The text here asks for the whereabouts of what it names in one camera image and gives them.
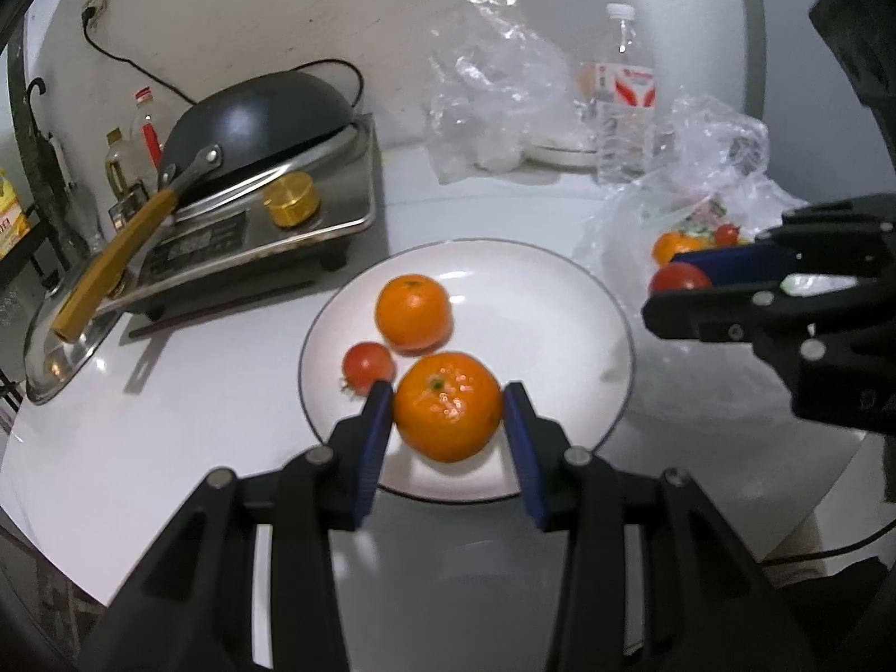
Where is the green printed plastic bag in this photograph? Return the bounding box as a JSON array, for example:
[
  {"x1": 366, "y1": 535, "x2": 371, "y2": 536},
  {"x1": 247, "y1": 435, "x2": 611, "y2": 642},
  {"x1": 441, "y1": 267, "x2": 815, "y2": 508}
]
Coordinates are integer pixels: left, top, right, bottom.
[{"x1": 572, "y1": 168, "x2": 869, "y2": 435}]

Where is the dark oil bottle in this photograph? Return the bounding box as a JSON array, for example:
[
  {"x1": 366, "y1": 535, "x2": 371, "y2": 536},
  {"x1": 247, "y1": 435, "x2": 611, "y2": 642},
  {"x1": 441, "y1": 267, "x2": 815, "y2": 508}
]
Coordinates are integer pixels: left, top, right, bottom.
[{"x1": 104, "y1": 128, "x2": 144, "y2": 200}]

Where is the white plate dark rim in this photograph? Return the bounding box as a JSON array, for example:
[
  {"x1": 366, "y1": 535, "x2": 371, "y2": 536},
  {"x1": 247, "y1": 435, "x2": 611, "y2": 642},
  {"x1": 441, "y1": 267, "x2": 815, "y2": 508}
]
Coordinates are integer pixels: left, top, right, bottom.
[{"x1": 297, "y1": 240, "x2": 638, "y2": 505}]

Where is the black wok wooden handle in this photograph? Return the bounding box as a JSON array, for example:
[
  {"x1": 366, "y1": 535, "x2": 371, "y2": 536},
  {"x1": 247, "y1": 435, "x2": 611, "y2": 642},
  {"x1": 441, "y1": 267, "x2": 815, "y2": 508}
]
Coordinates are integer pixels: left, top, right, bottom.
[{"x1": 52, "y1": 70, "x2": 358, "y2": 343}]

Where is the dark metal pole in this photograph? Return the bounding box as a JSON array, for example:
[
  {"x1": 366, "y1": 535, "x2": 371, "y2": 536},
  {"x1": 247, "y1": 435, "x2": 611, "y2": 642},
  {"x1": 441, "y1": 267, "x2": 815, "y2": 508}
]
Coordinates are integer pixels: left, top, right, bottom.
[{"x1": 6, "y1": 35, "x2": 50, "y2": 239}]

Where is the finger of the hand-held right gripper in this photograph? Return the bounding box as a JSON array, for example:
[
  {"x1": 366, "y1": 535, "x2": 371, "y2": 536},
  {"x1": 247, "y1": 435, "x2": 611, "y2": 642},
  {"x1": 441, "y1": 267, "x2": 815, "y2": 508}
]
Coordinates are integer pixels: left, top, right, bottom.
[
  {"x1": 668, "y1": 191, "x2": 896, "y2": 288},
  {"x1": 641, "y1": 278, "x2": 862, "y2": 363}
]

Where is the thin black cable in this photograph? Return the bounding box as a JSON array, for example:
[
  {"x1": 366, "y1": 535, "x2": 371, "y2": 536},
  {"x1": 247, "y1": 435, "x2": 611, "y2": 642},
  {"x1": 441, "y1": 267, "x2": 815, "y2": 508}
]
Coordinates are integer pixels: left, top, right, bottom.
[{"x1": 759, "y1": 518, "x2": 896, "y2": 568}]

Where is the clear water bottle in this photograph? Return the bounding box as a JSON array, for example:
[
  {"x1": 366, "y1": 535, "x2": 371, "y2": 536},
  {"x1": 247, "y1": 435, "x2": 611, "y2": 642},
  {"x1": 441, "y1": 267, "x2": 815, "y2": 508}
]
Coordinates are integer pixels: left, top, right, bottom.
[{"x1": 577, "y1": 3, "x2": 659, "y2": 186}]

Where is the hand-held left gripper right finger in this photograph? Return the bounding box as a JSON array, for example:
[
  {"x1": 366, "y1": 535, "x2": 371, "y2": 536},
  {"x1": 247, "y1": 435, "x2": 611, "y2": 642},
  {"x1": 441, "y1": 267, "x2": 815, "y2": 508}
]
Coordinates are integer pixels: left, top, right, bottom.
[{"x1": 502, "y1": 381, "x2": 820, "y2": 672}]

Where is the gold round knob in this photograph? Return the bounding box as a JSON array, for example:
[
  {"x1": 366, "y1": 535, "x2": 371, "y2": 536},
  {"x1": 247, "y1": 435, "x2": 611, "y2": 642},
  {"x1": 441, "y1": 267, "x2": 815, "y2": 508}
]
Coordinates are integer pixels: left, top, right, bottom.
[{"x1": 263, "y1": 174, "x2": 321, "y2": 228}]

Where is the crumpled clear plastic bag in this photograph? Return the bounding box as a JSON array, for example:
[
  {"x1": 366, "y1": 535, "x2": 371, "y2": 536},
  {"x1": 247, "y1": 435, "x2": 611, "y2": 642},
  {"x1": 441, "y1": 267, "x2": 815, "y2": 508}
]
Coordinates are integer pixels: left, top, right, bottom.
[{"x1": 654, "y1": 94, "x2": 771, "y2": 190}]

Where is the black umbrella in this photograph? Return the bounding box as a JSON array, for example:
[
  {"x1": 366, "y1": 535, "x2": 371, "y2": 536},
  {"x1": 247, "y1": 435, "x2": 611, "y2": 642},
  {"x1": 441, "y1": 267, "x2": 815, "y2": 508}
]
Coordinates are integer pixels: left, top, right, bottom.
[{"x1": 24, "y1": 77, "x2": 88, "y2": 253}]

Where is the steel induction cooker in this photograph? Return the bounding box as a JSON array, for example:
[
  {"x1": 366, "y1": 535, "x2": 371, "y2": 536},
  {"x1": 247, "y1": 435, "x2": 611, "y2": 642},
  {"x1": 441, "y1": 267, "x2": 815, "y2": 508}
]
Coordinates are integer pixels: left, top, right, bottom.
[{"x1": 105, "y1": 112, "x2": 379, "y2": 319}]

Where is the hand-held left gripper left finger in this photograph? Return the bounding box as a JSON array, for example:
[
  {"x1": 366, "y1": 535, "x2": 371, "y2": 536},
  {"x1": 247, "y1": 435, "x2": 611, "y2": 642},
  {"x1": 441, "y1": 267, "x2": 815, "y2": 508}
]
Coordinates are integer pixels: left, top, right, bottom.
[{"x1": 77, "y1": 379, "x2": 394, "y2": 672}]

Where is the white bowl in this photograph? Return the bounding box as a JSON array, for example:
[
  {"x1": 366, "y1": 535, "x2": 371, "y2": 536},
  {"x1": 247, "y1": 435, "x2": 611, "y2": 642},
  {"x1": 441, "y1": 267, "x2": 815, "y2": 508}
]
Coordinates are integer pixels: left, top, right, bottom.
[{"x1": 521, "y1": 136, "x2": 603, "y2": 169}]

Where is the red label bottle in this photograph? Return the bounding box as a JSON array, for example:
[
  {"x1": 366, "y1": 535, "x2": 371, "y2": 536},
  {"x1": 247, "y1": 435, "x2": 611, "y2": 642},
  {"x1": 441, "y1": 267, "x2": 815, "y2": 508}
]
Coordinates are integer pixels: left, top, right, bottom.
[{"x1": 133, "y1": 87, "x2": 165, "y2": 165}]

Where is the steel pot lid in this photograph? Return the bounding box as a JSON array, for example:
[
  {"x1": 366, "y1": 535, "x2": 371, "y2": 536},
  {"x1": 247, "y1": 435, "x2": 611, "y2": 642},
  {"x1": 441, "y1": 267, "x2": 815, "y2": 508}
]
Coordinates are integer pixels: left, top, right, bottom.
[{"x1": 21, "y1": 252, "x2": 134, "y2": 407}]

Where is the tangerine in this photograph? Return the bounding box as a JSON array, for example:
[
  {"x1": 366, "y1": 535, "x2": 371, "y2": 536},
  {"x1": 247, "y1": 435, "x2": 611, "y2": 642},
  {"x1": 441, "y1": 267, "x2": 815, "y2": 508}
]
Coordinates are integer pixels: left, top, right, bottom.
[
  {"x1": 393, "y1": 351, "x2": 503, "y2": 464},
  {"x1": 375, "y1": 274, "x2": 453, "y2": 357},
  {"x1": 652, "y1": 231, "x2": 704, "y2": 268}
]

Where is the black cooker cable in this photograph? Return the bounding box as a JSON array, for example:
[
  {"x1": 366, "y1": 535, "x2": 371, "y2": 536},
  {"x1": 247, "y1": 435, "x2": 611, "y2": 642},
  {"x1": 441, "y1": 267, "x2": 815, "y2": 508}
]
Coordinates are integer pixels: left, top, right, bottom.
[{"x1": 82, "y1": 10, "x2": 366, "y2": 113}]

